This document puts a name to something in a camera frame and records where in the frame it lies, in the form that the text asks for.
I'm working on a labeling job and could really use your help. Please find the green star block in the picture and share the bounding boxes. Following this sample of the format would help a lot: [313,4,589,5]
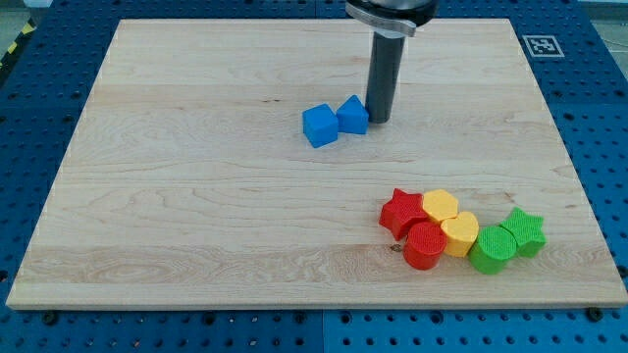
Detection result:
[499,207,547,258]

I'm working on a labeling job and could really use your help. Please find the yellow heart block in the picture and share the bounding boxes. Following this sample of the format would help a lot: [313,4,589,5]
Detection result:
[441,211,480,258]

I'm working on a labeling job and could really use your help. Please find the yellow hexagon block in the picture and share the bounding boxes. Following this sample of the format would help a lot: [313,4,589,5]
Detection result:
[423,189,458,224]

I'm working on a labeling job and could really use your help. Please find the wooden board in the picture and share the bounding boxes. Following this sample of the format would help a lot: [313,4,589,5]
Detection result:
[7,19,627,311]

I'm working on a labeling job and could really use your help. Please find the blue cube block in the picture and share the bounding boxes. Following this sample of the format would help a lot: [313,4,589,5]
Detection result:
[302,103,339,148]

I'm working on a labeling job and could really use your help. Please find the white fiducial marker tag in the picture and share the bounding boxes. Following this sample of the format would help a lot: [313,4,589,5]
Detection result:
[522,34,564,58]

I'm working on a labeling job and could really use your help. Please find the blue triangular block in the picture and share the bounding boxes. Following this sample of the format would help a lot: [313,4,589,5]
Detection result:
[336,95,369,134]

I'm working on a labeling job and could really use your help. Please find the red star block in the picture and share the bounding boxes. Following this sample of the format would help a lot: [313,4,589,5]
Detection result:
[379,188,429,241]

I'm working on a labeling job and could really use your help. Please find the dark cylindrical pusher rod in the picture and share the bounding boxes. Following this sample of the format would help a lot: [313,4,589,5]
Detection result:
[365,31,405,124]

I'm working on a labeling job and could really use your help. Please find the red cylinder block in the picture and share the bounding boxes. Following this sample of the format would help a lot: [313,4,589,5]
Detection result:
[402,222,446,271]

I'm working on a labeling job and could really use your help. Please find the green cylinder block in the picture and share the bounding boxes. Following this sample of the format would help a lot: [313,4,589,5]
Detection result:
[468,226,517,275]

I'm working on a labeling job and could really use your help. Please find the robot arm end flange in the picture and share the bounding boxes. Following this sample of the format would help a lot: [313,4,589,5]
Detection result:
[345,0,440,37]

